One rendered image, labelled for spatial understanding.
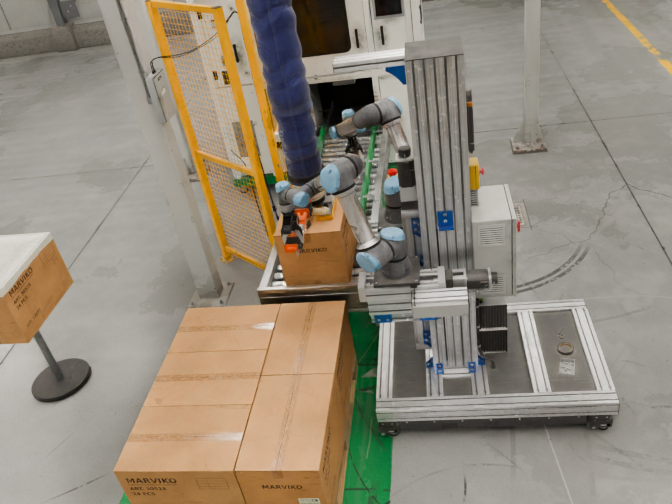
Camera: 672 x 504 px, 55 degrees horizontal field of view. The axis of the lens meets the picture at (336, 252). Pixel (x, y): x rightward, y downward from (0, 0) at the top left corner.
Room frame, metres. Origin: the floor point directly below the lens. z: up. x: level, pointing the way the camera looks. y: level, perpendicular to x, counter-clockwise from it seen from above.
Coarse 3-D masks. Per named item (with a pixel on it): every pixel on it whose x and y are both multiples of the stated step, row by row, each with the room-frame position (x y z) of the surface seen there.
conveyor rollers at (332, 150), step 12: (324, 144) 5.27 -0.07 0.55; (336, 144) 5.24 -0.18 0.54; (360, 144) 5.18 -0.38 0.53; (324, 156) 5.07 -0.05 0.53; (336, 156) 5.05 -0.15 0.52; (372, 168) 4.65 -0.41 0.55; (360, 180) 4.49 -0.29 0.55; (372, 180) 4.46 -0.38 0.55; (360, 192) 4.30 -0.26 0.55; (372, 192) 4.27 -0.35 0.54; (372, 204) 4.10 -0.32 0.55; (276, 276) 3.43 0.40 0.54
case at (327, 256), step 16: (336, 208) 3.43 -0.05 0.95; (320, 224) 3.28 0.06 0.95; (336, 224) 3.25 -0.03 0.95; (304, 240) 3.22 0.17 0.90; (320, 240) 3.20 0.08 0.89; (336, 240) 3.18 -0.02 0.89; (352, 240) 3.50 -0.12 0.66; (288, 256) 3.24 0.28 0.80; (304, 256) 3.22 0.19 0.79; (320, 256) 3.20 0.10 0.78; (336, 256) 3.18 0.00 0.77; (352, 256) 3.40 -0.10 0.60; (288, 272) 3.25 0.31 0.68; (304, 272) 3.23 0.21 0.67; (320, 272) 3.21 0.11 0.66; (336, 272) 3.19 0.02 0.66
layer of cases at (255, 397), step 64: (192, 320) 3.13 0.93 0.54; (256, 320) 3.02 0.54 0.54; (320, 320) 2.91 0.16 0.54; (192, 384) 2.58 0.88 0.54; (256, 384) 2.49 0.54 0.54; (320, 384) 2.40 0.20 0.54; (128, 448) 2.22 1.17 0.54; (192, 448) 2.14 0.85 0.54; (256, 448) 2.07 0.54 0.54; (320, 448) 2.00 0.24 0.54
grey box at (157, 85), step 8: (160, 72) 4.12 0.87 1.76; (152, 80) 3.99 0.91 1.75; (160, 80) 4.08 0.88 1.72; (152, 88) 3.99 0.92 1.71; (160, 88) 4.05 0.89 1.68; (168, 88) 4.16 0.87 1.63; (152, 96) 3.99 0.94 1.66; (160, 96) 4.01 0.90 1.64; (168, 96) 4.12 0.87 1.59; (160, 104) 3.99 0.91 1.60; (168, 104) 4.09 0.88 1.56; (160, 112) 3.99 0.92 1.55; (168, 112) 4.05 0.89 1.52; (160, 120) 3.99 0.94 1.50; (168, 120) 4.03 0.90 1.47
